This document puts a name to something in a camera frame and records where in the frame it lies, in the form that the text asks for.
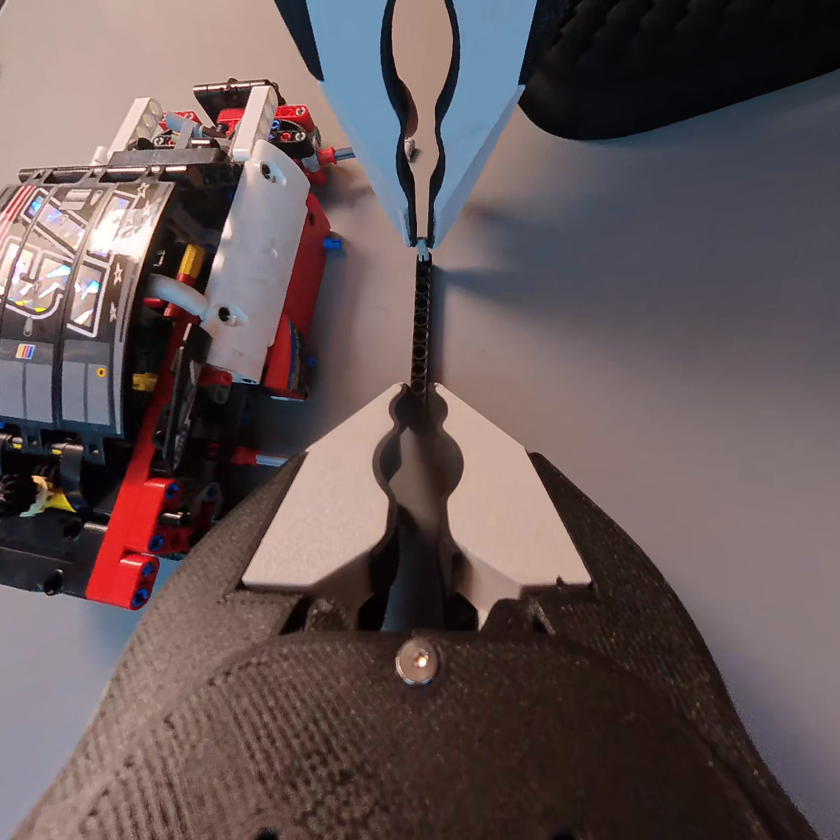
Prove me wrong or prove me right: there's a long black lego beam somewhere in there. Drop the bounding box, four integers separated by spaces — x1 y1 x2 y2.
407 252 437 434

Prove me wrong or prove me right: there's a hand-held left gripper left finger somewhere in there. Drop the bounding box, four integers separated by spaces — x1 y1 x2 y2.
241 382 411 630

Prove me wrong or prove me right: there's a black textured chair armrest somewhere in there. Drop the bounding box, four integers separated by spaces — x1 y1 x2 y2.
521 0 840 142

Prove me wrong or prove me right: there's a lego race car model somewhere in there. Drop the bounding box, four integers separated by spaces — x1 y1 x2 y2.
0 79 358 611

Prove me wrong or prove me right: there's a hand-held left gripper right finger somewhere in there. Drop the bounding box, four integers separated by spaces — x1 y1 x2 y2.
428 382 593 630

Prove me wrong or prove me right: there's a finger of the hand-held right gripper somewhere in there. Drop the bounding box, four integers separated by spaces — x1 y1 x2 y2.
290 0 421 248
427 0 537 249

